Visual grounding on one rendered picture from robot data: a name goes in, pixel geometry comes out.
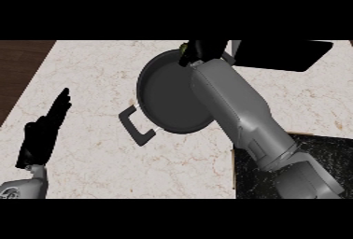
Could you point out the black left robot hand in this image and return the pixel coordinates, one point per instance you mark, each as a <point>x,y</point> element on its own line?
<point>43,132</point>

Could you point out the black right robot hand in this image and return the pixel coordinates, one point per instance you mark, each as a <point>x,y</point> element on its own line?
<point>202,49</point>

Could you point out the green squash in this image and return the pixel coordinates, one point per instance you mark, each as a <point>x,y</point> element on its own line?
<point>182,47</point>

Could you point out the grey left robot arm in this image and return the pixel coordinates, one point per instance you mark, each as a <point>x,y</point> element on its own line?
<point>27,185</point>

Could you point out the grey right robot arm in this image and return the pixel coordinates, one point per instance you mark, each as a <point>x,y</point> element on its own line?
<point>257,124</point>

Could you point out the dark grey pot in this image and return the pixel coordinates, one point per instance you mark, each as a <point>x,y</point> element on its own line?
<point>167,96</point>

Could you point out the black tray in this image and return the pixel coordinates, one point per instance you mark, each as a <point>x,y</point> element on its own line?
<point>279,54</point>

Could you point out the dark speckled slab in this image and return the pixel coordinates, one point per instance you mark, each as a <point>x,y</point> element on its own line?
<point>331,155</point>

